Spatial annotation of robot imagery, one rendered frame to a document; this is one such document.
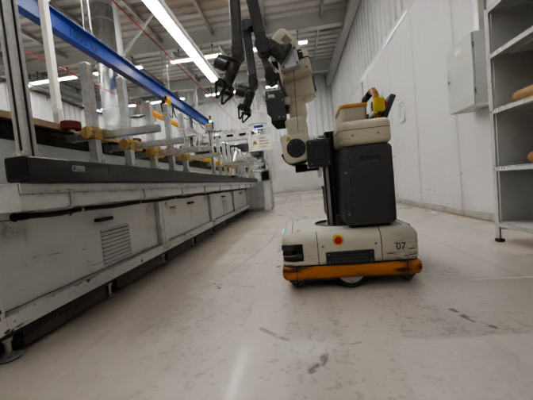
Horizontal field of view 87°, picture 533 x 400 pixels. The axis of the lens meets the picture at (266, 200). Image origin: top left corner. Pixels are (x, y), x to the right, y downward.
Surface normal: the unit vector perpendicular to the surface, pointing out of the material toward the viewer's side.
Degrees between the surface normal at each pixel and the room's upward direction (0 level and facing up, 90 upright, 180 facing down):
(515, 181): 90
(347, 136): 90
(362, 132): 90
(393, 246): 90
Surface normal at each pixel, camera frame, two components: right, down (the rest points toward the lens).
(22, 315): 0.99, -0.09
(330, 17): -0.11, 0.06
